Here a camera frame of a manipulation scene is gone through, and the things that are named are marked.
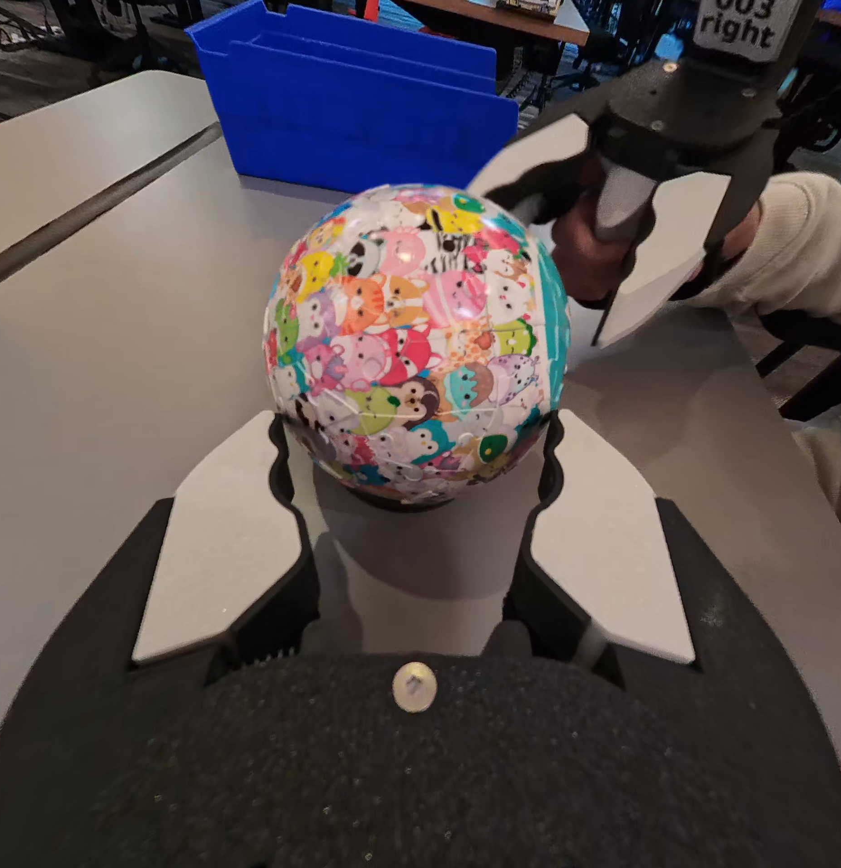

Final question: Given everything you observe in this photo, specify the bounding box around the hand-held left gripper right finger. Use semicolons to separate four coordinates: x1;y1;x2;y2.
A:
505;409;696;669

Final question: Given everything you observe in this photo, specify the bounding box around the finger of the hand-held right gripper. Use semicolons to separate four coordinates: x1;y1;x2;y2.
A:
591;171;734;348
464;112;592;226

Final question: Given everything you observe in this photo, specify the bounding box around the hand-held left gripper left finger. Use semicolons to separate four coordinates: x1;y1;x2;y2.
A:
132;409;321;664

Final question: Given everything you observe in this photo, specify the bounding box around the black ball stand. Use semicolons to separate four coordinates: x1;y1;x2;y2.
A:
344;483;463;514

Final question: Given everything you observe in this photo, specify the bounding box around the blue plastic bin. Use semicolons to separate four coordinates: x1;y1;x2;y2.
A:
185;0;519;195

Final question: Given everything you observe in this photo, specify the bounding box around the colourful puzzle ball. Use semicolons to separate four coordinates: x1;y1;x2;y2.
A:
263;183;572;504

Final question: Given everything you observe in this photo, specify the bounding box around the person's right hand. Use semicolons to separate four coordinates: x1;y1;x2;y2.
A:
550;197;764;309

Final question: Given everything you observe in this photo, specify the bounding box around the wooden background table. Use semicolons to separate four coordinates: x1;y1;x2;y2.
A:
393;0;591;130

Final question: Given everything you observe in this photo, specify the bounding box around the black office chair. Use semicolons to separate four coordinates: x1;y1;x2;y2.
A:
756;308;841;421

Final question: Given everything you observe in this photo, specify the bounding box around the person's cream sweatshirt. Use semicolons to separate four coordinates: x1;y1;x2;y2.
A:
793;420;841;537

